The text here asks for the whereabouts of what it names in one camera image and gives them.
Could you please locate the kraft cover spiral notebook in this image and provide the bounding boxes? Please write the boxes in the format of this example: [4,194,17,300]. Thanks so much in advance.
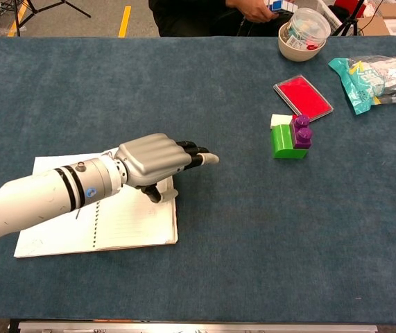
[13,147,180,259]

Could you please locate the black tripod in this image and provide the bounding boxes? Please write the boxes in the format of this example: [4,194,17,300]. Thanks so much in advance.
[10,0,92,37]
[332,0,368,37]

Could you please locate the brown cardboard box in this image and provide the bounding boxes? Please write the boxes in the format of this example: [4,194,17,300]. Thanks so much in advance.
[356,2,396,37]

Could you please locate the aluminium frame rail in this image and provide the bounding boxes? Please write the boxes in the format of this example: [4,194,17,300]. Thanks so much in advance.
[17,321,379,333]

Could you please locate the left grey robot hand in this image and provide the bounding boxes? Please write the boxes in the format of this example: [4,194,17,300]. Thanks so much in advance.
[114,133,221,204]

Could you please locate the purple toy block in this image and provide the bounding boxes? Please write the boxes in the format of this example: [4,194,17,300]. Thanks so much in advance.
[289,114,313,150]

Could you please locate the person in black clothes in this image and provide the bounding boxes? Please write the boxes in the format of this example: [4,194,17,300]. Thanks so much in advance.
[148,0,289,37]

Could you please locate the white plastic basket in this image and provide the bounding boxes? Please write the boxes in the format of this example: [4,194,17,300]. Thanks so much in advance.
[301,0,343,31]

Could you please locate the bare person hand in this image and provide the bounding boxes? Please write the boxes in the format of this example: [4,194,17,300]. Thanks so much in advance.
[225,0,279,24]

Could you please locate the blue white puzzle cube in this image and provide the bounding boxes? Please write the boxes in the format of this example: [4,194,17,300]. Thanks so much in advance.
[266,0,298,15]

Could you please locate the blue felt table cover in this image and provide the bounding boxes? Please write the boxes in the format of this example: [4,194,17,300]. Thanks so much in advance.
[0,35,396,320]

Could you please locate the green toy block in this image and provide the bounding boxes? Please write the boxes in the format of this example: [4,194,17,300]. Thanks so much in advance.
[270,123,311,160]

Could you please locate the teal plastic snack bag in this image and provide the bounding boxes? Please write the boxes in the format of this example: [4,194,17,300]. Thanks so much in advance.
[328,44,396,116]

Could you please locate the red ink pad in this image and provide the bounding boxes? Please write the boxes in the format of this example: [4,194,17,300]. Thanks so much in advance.
[273,74,334,123]

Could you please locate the cream round bowl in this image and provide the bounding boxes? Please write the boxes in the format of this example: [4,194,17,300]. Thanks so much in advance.
[277,22,327,62]

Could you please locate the white toy block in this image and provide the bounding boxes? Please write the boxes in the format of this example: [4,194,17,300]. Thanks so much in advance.
[270,113,294,130]

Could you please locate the clear plastic jar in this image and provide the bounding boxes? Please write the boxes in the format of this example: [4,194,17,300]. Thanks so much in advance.
[285,7,332,51]

